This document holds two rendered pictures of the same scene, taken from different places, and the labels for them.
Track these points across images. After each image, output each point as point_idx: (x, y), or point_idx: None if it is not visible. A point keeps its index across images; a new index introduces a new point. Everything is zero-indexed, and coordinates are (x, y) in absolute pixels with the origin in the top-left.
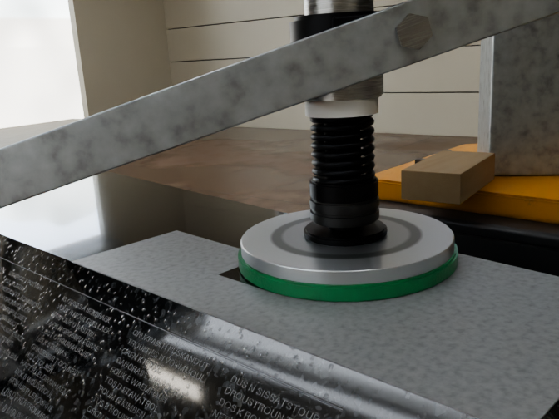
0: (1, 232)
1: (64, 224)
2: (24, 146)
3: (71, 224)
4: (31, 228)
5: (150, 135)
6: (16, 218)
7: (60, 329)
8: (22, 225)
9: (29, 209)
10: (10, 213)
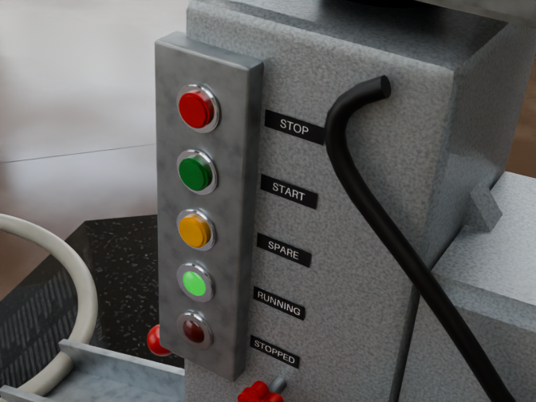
0: (112, 349)
1: (159, 359)
2: None
3: (163, 362)
4: (134, 353)
5: None
6: (134, 322)
7: None
8: (131, 344)
9: (151, 308)
10: (135, 307)
